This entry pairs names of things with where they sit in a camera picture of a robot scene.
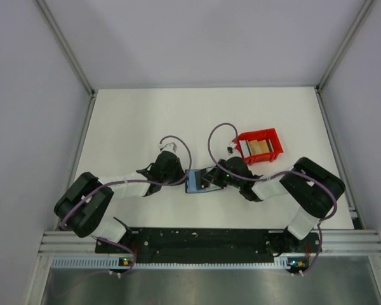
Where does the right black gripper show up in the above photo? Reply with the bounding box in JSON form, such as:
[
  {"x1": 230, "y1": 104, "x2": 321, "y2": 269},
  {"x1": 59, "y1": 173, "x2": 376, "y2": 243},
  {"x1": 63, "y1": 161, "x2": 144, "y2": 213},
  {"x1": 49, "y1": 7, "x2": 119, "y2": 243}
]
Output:
[{"x1": 203, "y1": 159, "x2": 243, "y2": 189}]

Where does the aluminium frame post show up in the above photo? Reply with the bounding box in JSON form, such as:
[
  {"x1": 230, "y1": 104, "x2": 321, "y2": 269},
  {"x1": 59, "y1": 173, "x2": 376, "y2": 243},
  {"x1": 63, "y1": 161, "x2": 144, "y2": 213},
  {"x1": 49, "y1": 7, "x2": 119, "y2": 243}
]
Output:
[
  {"x1": 34, "y1": 0, "x2": 97, "y2": 96},
  {"x1": 316, "y1": 0, "x2": 377, "y2": 93}
]

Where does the left aluminium frame post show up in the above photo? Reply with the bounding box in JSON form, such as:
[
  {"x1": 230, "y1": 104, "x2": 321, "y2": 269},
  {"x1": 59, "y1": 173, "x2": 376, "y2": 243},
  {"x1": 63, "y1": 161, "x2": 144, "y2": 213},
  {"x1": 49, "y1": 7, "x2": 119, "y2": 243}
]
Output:
[{"x1": 34, "y1": 0, "x2": 97, "y2": 96}]

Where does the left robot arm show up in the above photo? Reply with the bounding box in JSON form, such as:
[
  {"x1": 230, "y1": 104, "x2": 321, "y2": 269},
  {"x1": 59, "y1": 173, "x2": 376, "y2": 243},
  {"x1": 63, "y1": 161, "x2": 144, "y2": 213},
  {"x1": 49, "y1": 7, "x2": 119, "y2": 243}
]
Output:
[{"x1": 54, "y1": 150, "x2": 188, "y2": 252}]

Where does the blue leather card holder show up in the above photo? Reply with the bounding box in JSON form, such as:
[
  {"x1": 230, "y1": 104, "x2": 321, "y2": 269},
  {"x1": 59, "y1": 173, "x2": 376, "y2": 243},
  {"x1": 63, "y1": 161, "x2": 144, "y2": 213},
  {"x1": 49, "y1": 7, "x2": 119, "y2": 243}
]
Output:
[{"x1": 185, "y1": 166, "x2": 223, "y2": 194}]

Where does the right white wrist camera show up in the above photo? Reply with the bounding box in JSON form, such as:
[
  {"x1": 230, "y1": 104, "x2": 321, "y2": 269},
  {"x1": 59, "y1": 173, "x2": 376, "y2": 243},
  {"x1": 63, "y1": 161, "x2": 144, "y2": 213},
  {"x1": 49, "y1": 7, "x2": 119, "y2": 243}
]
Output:
[{"x1": 227, "y1": 140, "x2": 240, "y2": 156}]

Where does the aluminium front rail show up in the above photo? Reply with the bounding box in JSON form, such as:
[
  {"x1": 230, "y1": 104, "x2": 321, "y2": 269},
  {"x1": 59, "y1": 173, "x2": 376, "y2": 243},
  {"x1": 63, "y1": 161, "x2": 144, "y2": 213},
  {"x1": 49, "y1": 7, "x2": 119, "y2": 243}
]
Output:
[{"x1": 37, "y1": 229, "x2": 381, "y2": 257}]

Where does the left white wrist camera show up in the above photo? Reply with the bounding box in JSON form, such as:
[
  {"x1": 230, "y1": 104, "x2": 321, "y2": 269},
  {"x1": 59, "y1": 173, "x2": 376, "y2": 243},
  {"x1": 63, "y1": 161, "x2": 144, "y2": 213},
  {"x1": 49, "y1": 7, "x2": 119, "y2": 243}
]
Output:
[{"x1": 158, "y1": 142, "x2": 177, "y2": 154}]

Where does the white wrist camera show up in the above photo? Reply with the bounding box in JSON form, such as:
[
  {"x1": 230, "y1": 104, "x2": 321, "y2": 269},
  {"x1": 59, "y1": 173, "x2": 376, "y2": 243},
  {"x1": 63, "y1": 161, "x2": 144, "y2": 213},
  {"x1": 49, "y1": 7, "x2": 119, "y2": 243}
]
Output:
[
  {"x1": 227, "y1": 140, "x2": 240, "y2": 156},
  {"x1": 158, "y1": 142, "x2": 177, "y2": 154}
]

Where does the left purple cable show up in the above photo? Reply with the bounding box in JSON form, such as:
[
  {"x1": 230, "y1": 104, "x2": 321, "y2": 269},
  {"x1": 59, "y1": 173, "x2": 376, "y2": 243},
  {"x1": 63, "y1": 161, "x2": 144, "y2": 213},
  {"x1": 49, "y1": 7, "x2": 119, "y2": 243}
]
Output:
[{"x1": 61, "y1": 135, "x2": 193, "y2": 280}]

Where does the grey slotted cable duct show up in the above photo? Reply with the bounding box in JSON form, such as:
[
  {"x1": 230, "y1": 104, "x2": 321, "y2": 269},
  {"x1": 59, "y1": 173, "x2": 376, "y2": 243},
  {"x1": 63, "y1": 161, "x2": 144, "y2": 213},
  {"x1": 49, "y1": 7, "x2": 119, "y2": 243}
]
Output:
[{"x1": 51, "y1": 256, "x2": 307, "y2": 271}]

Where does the right aluminium frame post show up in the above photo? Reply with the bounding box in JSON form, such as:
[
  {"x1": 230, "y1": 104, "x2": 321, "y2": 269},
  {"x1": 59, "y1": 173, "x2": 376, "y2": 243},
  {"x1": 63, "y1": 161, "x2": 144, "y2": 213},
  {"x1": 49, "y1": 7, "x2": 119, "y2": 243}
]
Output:
[{"x1": 316, "y1": 0, "x2": 377, "y2": 93}]

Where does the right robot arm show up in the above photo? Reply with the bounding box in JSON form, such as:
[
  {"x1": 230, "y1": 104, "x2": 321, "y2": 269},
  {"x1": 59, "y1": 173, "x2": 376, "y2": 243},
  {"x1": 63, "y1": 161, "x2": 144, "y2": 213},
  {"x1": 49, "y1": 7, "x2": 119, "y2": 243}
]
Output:
[{"x1": 201, "y1": 157, "x2": 346, "y2": 252}]

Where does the red plastic bin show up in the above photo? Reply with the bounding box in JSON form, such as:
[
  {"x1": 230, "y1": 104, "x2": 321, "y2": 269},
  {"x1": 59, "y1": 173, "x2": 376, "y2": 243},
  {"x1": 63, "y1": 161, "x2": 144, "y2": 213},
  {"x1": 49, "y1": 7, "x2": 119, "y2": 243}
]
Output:
[{"x1": 234, "y1": 128, "x2": 284, "y2": 165}]

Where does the gold credit card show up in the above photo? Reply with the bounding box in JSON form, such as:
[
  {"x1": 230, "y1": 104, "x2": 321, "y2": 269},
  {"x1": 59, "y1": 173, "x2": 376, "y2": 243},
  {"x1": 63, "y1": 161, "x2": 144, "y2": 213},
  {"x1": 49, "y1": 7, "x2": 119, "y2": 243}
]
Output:
[{"x1": 248, "y1": 140, "x2": 263, "y2": 156}]

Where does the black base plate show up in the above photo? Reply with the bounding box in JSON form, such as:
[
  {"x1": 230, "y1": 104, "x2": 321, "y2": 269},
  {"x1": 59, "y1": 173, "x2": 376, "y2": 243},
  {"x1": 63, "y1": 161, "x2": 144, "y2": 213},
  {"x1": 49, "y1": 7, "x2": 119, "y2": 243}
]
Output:
[{"x1": 95, "y1": 227, "x2": 324, "y2": 264}]

